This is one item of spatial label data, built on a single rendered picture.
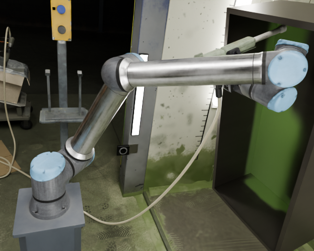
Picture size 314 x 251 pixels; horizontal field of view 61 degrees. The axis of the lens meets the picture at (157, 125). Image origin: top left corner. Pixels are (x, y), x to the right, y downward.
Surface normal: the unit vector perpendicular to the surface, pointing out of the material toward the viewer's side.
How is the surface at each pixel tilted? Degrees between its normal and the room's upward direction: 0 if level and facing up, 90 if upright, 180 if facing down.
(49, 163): 5
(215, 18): 90
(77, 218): 0
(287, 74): 89
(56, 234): 90
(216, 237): 0
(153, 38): 90
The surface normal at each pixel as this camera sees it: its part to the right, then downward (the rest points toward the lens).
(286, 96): 0.43, 0.54
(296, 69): -0.31, 0.36
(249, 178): -0.05, -0.85
